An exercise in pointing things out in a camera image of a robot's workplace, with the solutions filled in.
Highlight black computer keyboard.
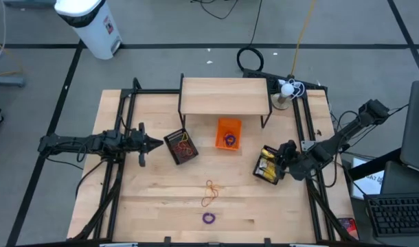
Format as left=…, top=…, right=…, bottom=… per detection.
left=363, top=193, right=419, bottom=238

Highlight coiled black floor cable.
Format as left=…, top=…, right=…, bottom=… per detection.
left=236, top=0, right=265, bottom=73

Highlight smartphone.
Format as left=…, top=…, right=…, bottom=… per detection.
left=336, top=216, right=361, bottom=242

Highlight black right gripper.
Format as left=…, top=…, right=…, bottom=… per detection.
left=276, top=139, right=299, bottom=173

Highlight grey furniture foot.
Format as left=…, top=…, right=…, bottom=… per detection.
left=0, top=75, right=27, bottom=89
left=2, top=0, right=56, bottom=10

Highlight grey monitor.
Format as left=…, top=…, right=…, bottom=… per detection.
left=399, top=80, right=419, bottom=176

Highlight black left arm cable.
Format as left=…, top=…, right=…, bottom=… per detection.
left=75, top=159, right=109, bottom=200

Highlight orange floor cable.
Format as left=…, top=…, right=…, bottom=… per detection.
left=0, top=34, right=24, bottom=78

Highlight yellow cable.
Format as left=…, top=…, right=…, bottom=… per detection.
left=290, top=0, right=317, bottom=78

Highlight blue spiral hair tie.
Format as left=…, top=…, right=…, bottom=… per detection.
left=223, top=133, right=238, bottom=147

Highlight black side desk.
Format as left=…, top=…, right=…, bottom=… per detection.
left=346, top=147, right=419, bottom=247

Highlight thin black floor cable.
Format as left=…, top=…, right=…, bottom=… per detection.
left=190, top=0, right=240, bottom=21

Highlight white trash bin black liner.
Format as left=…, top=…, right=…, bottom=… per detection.
left=54, top=0, right=123, bottom=60

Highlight wooden shelf riser black frame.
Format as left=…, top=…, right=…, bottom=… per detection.
left=177, top=73, right=273, bottom=130

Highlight white globe desk lamp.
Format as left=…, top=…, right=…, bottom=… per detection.
left=271, top=82, right=296, bottom=111

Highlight black aluminium rig frame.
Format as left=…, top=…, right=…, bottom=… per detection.
left=71, top=77, right=360, bottom=245

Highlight orange plastic mesh basket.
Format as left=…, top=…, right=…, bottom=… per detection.
left=214, top=117, right=243, bottom=152

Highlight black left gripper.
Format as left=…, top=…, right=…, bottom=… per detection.
left=125, top=122, right=164, bottom=168

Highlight black plastic mesh basket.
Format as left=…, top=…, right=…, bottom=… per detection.
left=252, top=145, right=286, bottom=187
left=163, top=128, right=200, bottom=167

